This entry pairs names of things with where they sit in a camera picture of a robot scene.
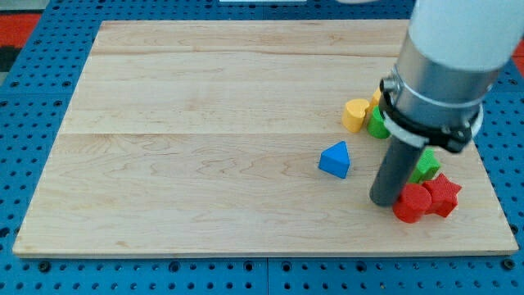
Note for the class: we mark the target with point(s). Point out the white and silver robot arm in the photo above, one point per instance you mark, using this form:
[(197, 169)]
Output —
[(452, 54)]

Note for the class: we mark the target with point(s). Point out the yellow block behind arm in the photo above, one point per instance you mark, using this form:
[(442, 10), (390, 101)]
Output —
[(375, 99)]

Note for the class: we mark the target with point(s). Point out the blue triangle block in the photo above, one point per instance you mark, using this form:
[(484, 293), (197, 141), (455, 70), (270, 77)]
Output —
[(335, 160)]

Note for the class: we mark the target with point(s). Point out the wooden board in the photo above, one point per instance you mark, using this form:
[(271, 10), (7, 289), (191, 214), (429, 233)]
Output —
[(203, 138)]

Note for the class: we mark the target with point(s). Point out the yellow heart block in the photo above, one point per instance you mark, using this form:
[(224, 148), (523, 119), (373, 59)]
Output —
[(354, 114)]

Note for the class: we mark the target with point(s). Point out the green cylinder block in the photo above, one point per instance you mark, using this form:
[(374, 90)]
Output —
[(376, 126)]

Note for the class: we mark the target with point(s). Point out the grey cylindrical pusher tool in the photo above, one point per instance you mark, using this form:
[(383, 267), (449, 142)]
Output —
[(394, 172)]

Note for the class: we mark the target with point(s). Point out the red cylinder block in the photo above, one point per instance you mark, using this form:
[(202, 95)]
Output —
[(413, 202)]

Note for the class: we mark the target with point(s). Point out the green star block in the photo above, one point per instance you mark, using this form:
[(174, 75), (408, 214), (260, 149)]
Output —
[(426, 168)]

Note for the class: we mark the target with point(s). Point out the red star block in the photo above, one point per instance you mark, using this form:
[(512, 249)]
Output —
[(444, 195)]

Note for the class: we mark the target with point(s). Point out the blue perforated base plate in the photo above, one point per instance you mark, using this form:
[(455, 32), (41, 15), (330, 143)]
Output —
[(34, 96)]

